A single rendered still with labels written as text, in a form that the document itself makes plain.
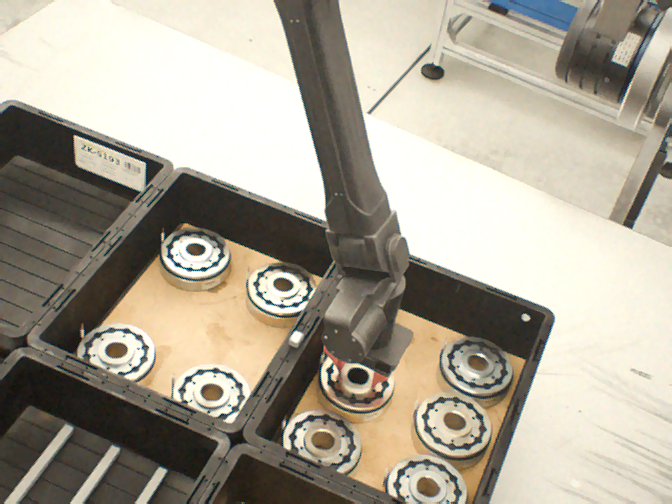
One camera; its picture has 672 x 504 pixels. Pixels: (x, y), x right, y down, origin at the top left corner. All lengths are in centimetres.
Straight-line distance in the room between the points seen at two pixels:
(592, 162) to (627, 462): 181
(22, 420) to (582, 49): 94
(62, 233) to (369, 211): 60
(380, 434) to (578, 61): 62
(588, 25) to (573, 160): 175
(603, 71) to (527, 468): 59
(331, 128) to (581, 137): 236
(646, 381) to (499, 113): 179
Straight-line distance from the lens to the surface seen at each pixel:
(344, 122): 110
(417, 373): 147
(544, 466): 159
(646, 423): 170
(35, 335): 134
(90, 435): 137
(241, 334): 147
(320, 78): 108
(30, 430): 138
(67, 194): 167
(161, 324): 148
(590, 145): 339
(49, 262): 156
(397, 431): 140
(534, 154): 328
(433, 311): 152
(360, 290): 120
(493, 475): 127
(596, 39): 157
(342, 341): 119
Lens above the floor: 195
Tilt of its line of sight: 45 degrees down
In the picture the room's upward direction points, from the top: 11 degrees clockwise
